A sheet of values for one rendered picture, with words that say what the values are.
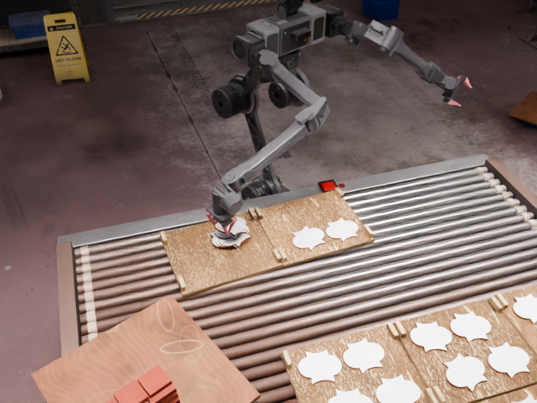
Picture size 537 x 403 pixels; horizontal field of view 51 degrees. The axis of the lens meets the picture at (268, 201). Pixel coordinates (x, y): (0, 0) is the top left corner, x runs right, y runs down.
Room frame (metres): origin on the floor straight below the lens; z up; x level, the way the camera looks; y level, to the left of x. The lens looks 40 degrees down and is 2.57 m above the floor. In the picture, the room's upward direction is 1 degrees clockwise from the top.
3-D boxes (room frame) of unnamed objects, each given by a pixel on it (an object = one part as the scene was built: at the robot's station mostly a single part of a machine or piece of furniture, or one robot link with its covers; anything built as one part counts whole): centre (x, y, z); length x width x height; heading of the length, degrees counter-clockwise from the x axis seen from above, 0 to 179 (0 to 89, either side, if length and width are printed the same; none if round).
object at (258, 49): (2.30, 0.04, 1.45); 0.09 x 0.08 x 0.12; 131
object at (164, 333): (0.94, 0.37, 1.03); 0.50 x 0.50 x 0.02; 40
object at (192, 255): (1.62, 0.20, 0.93); 0.41 x 0.35 x 0.02; 113
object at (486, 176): (1.87, -0.15, 0.90); 1.95 x 0.05 x 0.05; 108
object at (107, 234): (1.99, -0.12, 0.89); 2.08 x 0.08 x 0.06; 108
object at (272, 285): (1.54, -0.26, 0.90); 1.95 x 0.05 x 0.05; 108
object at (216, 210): (1.64, 0.18, 1.14); 0.10 x 0.07 x 0.07; 47
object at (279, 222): (1.77, -0.19, 0.93); 0.41 x 0.35 x 0.02; 112
